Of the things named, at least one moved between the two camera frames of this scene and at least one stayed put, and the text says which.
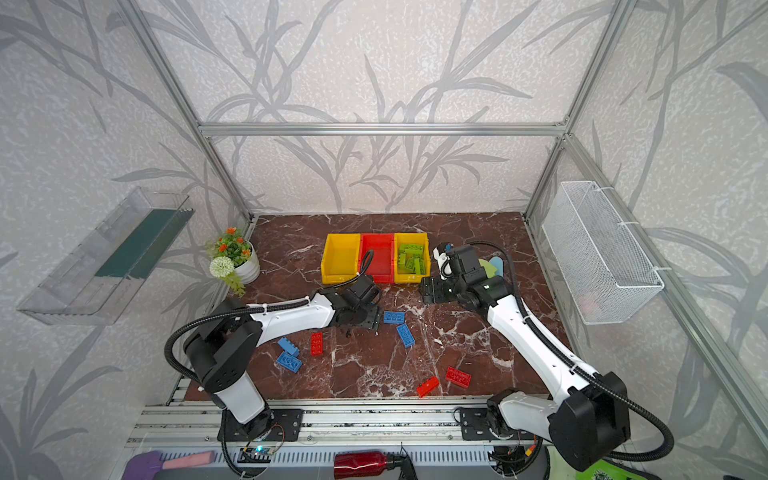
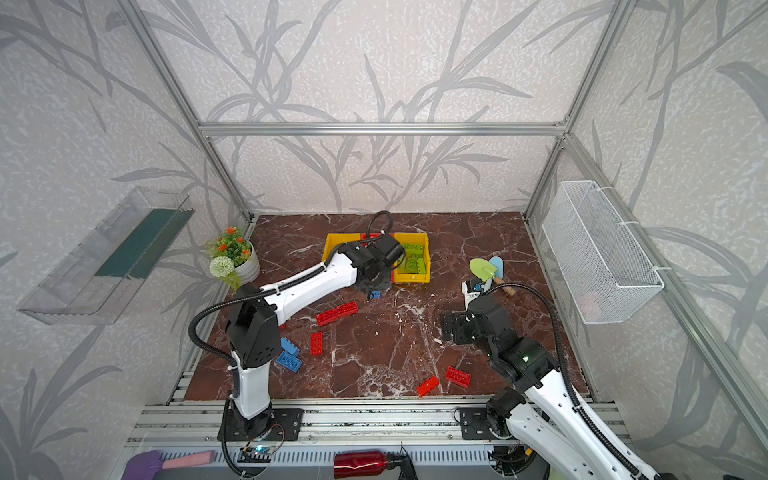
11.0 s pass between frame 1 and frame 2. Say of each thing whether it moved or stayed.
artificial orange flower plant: stayed
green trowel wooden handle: stayed
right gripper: moved
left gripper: moved
